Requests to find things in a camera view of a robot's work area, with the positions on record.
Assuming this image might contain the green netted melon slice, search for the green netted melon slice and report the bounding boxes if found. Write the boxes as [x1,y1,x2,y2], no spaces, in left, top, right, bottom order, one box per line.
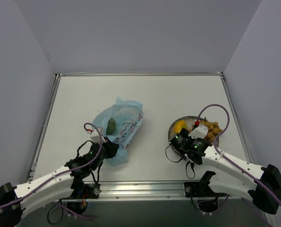
[106,118,116,135]

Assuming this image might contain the yellow longan fruit bunch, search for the yellow longan fruit bunch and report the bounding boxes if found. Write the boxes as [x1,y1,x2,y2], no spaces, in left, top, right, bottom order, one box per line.
[200,120,223,142]

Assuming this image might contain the yellow mango fake fruit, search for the yellow mango fake fruit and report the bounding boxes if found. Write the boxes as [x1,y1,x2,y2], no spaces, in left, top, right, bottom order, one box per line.
[174,120,187,133]

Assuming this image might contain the light blue plastic bag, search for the light blue plastic bag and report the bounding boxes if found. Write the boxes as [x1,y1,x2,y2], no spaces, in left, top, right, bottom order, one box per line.
[92,97,144,166]

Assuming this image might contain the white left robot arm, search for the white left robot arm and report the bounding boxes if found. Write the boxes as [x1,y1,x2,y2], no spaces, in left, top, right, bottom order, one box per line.
[0,139,119,227]

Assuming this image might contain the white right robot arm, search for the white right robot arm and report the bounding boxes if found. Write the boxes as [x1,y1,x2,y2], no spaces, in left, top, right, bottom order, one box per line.
[169,129,281,215]

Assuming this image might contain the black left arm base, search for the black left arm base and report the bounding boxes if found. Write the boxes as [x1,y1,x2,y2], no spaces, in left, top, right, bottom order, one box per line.
[67,183,101,215]

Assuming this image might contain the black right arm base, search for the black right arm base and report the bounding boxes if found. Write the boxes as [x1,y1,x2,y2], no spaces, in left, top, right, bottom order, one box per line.
[184,171,229,215]

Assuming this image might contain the grey speckled plate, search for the grey speckled plate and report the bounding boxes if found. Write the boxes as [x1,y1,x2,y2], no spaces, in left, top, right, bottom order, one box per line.
[168,116,222,159]

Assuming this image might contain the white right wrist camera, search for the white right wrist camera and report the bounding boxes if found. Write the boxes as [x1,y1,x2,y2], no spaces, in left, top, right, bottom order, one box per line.
[188,125,208,139]

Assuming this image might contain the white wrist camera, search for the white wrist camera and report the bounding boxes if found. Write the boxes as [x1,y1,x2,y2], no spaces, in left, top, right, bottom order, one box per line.
[90,131,106,143]
[188,125,208,139]

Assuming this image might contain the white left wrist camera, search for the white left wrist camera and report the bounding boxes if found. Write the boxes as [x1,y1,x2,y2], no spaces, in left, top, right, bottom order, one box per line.
[90,131,106,143]

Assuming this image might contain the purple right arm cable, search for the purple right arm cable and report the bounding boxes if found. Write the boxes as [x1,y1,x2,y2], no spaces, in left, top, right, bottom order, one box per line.
[196,103,281,223]

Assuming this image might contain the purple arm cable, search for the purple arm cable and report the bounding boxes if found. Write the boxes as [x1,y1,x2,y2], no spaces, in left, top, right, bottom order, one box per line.
[196,103,281,223]
[0,122,103,213]

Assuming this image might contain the aluminium front rail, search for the aluminium front rail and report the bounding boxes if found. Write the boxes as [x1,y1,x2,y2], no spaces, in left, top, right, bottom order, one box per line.
[88,178,254,201]

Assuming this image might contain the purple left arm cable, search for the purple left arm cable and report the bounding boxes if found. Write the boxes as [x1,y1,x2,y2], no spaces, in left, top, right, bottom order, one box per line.
[0,122,103,213]

